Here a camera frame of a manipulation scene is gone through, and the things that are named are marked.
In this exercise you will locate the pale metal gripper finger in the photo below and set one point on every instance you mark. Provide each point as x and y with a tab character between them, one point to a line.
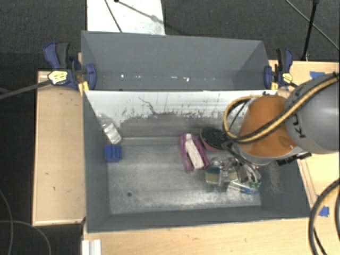
225	176
218	164

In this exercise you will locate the green and yellow sponge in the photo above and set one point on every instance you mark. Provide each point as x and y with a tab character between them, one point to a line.
212	175

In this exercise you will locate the clear tube with blue tip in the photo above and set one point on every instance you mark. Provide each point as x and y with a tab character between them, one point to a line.
240	188

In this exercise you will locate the grey metal bin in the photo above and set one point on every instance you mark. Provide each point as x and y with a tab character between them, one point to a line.
159	185

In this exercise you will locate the blue ridged block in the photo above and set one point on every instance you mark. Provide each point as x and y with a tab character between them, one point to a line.
112	153

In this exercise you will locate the clear plastic bottle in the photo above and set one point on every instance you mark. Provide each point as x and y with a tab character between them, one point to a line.
110	130

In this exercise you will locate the pale wood board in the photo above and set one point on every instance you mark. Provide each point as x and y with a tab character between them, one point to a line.
58	155

